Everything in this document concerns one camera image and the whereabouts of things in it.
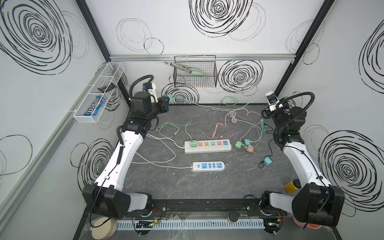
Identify pink charger plug with cable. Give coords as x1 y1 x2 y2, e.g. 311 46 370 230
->
203 109 264 154

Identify large multicolour power strip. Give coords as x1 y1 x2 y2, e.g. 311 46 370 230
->
184 139 232 154

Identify small blue white power strip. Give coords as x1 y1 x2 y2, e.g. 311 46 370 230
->
192 161 226 172

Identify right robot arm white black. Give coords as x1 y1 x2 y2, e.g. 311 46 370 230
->
259 101 345 227

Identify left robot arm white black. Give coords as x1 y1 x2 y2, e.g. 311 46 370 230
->
82 92 171 220

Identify black remote control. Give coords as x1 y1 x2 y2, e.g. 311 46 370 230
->
98 83 116 94

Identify blue candy packet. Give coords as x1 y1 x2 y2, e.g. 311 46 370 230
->
84 96 105 116

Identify green kitchen tongs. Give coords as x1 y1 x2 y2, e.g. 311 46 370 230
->
164 62 205 76

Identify yellow jar black lid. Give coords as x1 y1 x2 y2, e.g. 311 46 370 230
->
284 179 302 194

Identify pink plastic cup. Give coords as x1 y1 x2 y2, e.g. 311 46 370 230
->
293 217 321 230

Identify black round knob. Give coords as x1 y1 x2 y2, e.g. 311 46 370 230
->
228 211 239 223

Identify round beige lid container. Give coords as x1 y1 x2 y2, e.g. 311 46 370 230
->
92 218 118 240

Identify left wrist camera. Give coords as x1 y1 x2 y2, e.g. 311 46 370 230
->
143 83 158 103

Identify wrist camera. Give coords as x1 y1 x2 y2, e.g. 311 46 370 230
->
266 91 283 112
143 83 158 103

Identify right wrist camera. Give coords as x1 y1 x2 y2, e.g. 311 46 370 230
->
266 91 283 112

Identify black wire basket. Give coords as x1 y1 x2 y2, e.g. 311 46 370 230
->
171 55 219 88

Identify white wire shelf basket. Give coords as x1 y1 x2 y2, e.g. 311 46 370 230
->
73 62 124 124

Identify white power cord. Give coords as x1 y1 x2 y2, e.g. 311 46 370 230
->
128 133 194 169

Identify black front rail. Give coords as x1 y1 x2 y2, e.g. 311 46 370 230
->
88 198 293 220

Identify white slotted cable duct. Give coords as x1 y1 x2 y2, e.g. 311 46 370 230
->
117 219 265 231

